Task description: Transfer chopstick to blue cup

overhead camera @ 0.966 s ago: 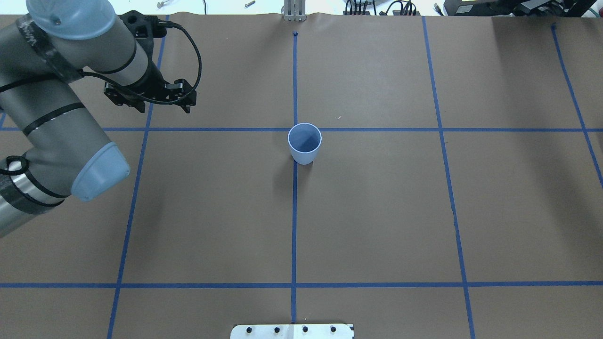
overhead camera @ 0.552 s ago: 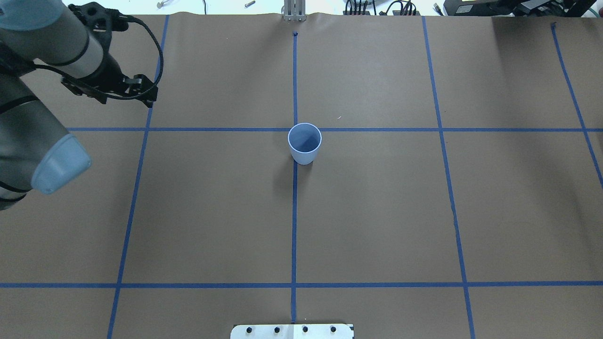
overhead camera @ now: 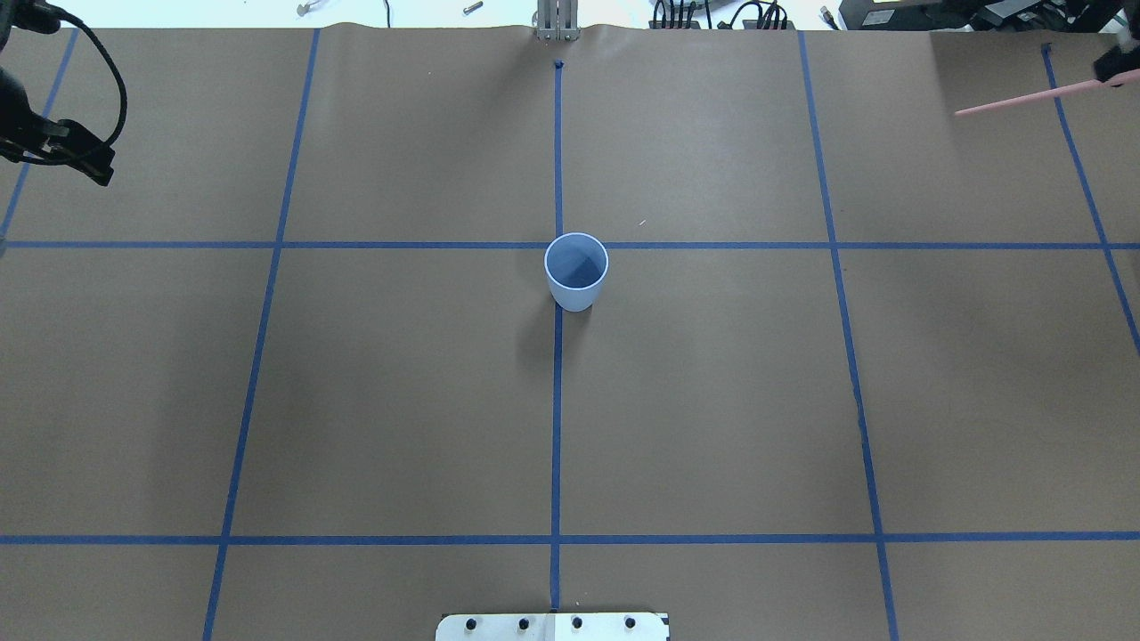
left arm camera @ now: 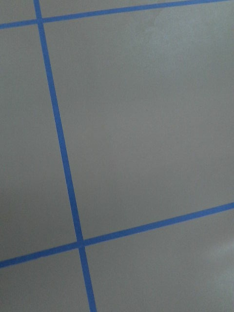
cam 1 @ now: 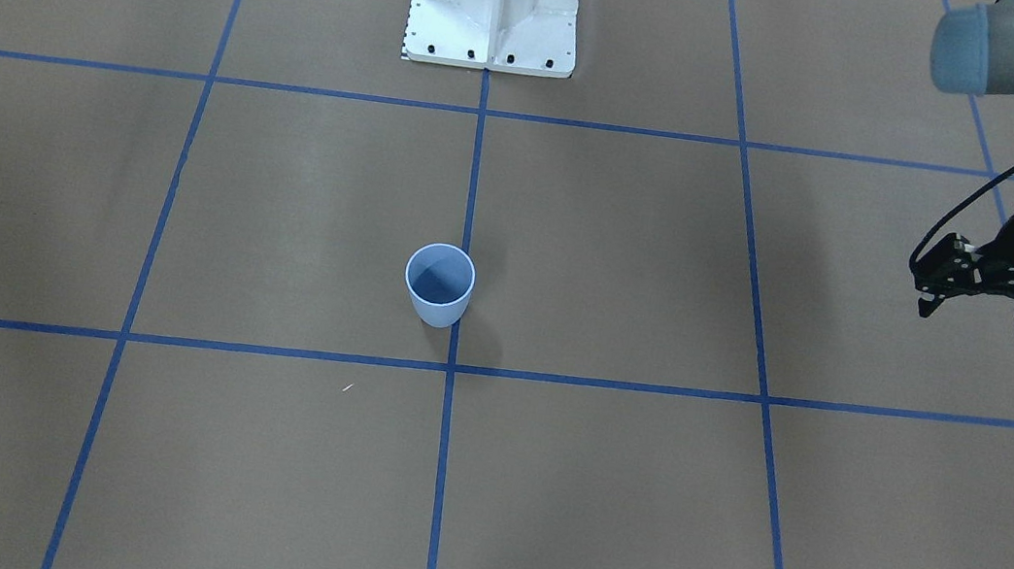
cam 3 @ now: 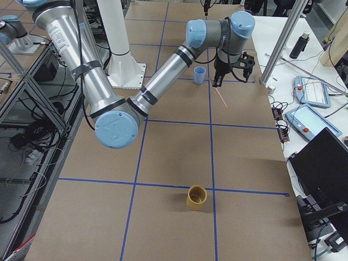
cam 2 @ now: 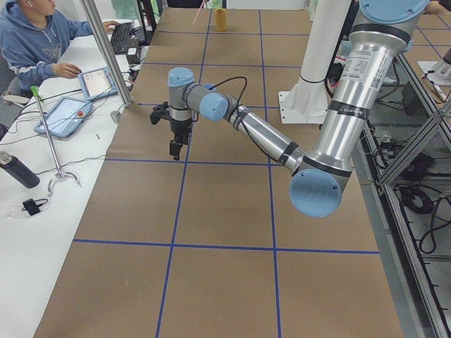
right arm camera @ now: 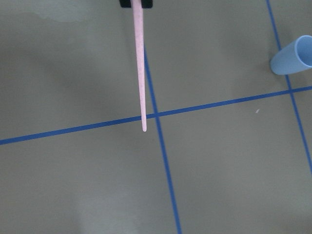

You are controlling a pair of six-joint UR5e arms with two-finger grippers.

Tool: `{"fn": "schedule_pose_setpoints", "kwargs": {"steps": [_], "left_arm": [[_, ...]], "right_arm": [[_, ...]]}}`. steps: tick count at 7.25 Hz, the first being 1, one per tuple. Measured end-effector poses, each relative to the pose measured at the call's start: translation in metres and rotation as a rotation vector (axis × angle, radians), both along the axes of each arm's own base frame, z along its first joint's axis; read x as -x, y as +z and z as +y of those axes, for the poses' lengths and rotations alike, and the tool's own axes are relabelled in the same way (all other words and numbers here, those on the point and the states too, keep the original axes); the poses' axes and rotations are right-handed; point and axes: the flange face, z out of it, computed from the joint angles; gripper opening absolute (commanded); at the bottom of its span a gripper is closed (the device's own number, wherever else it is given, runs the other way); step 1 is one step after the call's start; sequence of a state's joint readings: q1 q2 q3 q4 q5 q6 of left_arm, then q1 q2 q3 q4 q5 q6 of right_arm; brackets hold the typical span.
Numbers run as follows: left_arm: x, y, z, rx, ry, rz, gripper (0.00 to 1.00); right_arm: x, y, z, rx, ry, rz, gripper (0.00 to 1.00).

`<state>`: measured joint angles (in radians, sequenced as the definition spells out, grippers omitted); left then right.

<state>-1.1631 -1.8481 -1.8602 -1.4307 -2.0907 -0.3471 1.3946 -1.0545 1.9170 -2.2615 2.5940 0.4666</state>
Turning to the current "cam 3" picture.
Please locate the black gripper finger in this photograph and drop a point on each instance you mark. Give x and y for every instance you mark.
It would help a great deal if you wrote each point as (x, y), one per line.
(216, 81)
(220, 80)

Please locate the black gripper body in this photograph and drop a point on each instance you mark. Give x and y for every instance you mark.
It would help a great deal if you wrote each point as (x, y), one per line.
(221, 67)

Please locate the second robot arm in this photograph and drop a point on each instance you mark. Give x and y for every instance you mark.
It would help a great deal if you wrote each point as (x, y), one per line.
(14, 34)

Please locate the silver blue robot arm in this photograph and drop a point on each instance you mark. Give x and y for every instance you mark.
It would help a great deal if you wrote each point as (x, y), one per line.
(117, 119)

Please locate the blue plastic cup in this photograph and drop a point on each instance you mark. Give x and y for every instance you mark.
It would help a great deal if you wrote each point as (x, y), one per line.
(199, 74)

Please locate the tan wooden cup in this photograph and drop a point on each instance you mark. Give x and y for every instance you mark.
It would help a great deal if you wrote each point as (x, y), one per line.
(196, 197)

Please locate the small metal cylinder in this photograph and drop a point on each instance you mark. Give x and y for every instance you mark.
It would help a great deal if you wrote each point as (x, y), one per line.
(271, 89)

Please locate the metal reacher stick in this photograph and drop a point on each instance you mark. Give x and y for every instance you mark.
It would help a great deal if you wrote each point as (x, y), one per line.
(316, 77)

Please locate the black water bottle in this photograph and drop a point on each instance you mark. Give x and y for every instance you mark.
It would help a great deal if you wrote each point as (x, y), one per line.
(300, 45)

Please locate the orange relay board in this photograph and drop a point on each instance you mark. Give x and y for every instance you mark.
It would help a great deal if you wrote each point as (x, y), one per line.
(281, 125)

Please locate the blue teach pendant far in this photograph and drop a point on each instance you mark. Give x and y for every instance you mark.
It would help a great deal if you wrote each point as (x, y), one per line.
(311, 91)

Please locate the blue teach pendant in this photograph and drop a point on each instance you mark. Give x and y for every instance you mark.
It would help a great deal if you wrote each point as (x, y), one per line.
(311, 91)
(309, 123)

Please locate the blue teach pendant near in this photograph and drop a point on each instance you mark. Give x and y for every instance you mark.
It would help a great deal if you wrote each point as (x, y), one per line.
(309, 123)

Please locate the black laptop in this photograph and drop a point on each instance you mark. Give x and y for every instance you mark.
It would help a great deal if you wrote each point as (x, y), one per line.
(321, 167)

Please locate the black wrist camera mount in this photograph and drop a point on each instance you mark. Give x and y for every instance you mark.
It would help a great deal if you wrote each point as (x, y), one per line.
(246, 63)

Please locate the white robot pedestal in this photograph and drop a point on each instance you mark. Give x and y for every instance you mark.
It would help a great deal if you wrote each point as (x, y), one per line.
(123, 70)

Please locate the aluminium frame post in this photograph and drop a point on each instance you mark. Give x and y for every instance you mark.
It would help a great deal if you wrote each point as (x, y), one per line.
(283, 38)

